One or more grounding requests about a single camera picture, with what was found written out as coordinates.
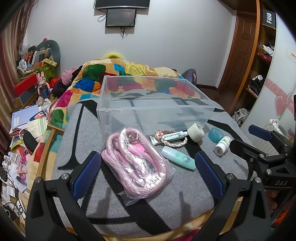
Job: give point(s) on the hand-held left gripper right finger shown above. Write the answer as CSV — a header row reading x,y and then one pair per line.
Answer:
x,y
207,173

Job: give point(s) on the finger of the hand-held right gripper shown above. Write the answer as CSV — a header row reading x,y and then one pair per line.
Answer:
x,y
259,132
245,148

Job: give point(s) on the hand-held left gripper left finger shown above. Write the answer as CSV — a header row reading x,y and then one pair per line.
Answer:
x,y
86,171

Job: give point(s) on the clear plastic storage box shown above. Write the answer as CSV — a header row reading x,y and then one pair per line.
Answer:
x,y
150,111

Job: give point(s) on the person's right hand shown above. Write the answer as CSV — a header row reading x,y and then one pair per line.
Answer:
x,y
272,201

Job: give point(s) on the white pill bottle green cap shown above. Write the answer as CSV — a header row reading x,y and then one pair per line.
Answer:
x,y
222,147

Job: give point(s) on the white shoes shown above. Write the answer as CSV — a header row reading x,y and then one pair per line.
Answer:
x,y
240,115

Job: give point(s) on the mint green lotion bottle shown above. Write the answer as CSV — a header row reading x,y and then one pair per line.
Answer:
x,y
178,158

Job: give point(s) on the blue tape roll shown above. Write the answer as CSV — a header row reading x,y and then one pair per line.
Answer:
x,y
214,136

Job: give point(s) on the white bandage roll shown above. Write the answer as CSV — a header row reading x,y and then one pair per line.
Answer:
x,y
196,134

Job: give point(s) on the grey blanket with black lines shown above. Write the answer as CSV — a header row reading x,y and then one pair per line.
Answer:
x,y
104,208

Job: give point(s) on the white and green ointment tube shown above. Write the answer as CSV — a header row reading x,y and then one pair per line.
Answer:
x,y
173,137

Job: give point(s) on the white sliding wardrobe door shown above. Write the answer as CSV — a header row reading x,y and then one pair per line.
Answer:
x,y
282,76

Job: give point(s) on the black oval object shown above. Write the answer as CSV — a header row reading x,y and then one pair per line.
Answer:
x,y
30,141

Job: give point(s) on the wooden wardrobe shelves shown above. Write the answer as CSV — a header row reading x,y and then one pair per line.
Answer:
x,y
261,64

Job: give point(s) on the pile of papers and booklets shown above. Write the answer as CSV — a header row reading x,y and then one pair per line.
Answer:
x,y
23,120

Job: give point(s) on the brown wooden door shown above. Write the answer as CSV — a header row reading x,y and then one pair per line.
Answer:
x,y
238,51

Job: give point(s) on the dark clothes pile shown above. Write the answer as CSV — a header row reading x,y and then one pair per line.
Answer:
x,y
59,87

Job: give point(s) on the dark backpack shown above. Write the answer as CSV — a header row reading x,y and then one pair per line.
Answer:
x,y
189,75

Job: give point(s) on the pink rabbit toy bottle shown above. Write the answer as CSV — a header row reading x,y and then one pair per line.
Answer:
x,y
43,87

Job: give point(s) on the colourful patchwork blanket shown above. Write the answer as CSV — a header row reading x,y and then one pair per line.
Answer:
x,y
92,69

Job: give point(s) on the red flat box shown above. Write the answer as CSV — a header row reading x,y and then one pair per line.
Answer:
x,y
25,84

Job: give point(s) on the green cardboard box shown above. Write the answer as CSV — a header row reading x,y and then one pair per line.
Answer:
x,y
47,69

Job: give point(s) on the black printed box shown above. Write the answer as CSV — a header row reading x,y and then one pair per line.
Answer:
x,y
269,18

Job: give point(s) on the yellow pillow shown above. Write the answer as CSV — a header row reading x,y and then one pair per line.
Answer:
x,y
113,56

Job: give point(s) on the grey plush neck pillow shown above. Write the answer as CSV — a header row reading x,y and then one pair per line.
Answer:
x,y
54,49

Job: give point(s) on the reddish curtain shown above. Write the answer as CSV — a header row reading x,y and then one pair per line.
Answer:
x,y
11,58

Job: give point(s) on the wooden bed frame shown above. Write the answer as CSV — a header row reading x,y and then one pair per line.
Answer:
x,y
47,148

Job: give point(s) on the small black wall monitor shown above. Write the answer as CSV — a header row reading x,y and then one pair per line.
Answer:
x,y
120,18

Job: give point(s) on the large black wall television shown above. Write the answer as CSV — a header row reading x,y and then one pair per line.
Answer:
x,y
122,4

